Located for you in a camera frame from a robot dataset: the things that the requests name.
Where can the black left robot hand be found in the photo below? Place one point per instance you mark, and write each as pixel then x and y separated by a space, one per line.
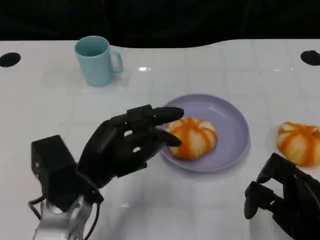
pixel 112 147

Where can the orange and white bread roll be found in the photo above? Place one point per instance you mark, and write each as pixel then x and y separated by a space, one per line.
pixel 195 140
pixel 300 143

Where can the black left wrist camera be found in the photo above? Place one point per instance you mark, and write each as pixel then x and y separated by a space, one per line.
pixel 55 172

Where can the lilac plate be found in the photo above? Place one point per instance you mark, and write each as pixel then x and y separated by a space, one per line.
pixel 230 130

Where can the black table grommet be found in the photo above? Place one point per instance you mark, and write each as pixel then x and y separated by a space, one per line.
pixel 310 57
pixel 9 59

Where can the pale green mug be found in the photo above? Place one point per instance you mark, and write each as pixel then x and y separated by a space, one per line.
pixel 96 70

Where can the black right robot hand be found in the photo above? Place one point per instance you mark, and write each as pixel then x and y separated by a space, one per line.
pixel 300 202

